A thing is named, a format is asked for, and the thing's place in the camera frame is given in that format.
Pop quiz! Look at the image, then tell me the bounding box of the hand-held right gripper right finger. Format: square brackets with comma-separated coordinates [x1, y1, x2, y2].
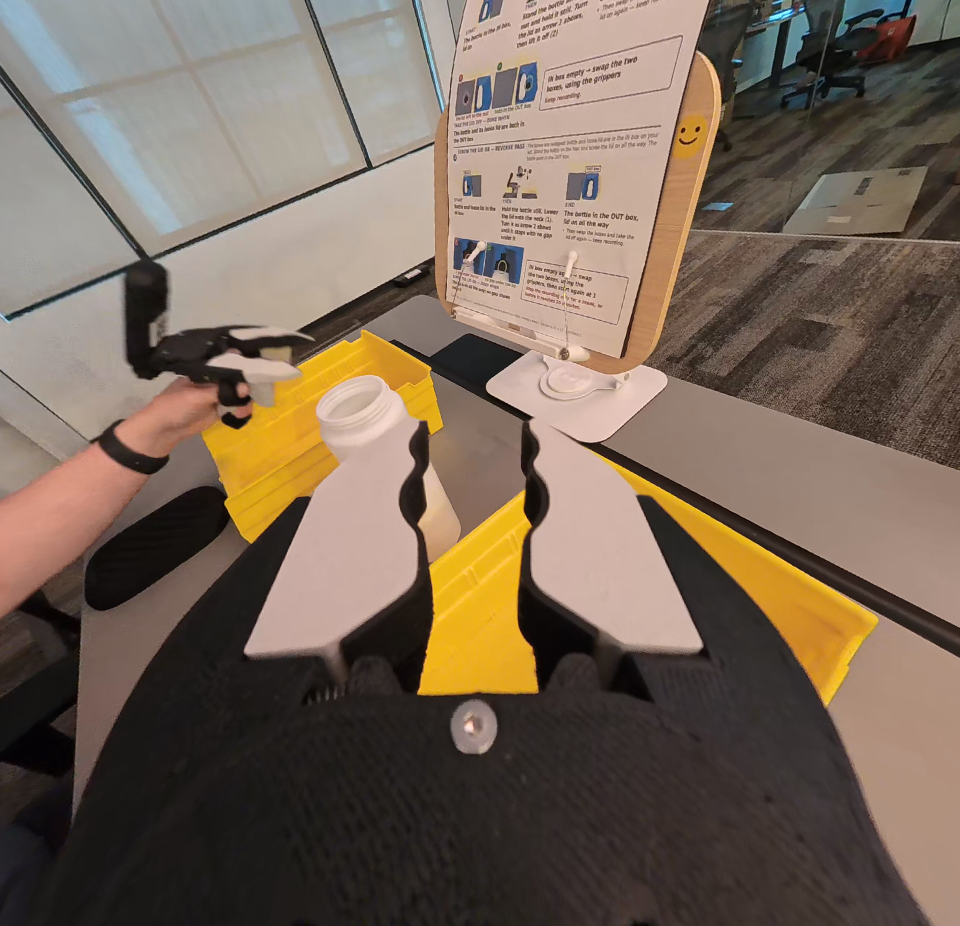
[518, 419, 703, 666]

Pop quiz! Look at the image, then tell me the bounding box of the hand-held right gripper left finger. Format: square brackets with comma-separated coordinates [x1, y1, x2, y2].
[245, 421, 436, 666]

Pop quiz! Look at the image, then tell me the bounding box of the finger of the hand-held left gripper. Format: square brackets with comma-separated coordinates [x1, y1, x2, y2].
[207, 352, 303, 408]
[228, 325, 318, 353]

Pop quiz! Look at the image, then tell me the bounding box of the white plastic bottle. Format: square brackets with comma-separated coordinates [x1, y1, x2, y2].
[315, 379, 462, 567]

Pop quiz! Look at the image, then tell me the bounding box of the yellow plastic bin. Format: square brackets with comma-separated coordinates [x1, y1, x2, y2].
[420, 454, 880, 705]
[203, 331, 444, 545]

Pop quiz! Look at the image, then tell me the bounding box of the person's left forearm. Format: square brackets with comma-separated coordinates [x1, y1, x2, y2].
[0, 431, 139, 617]

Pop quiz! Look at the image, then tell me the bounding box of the person's left hand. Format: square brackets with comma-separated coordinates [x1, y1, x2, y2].
[128, 374, 256, 456]

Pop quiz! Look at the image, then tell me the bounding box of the black wristband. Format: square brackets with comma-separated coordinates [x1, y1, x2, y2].
[95, 421, 171, 476]

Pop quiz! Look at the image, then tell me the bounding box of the black textured pad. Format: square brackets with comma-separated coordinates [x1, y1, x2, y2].
[83, 484, 235, 612]

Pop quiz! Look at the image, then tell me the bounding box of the wooden edged instruction board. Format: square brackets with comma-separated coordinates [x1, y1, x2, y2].
[435, 0, 724, 375]

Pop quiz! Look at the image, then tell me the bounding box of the white floor board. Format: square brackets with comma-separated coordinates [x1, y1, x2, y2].
[782, 166, 930, 239]

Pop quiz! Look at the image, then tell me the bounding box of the black office chair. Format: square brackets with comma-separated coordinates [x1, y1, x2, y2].
[777, 0, 889, 113]

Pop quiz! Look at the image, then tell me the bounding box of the orange object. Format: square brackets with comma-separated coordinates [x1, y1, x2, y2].
[876, 13, 921, 66]

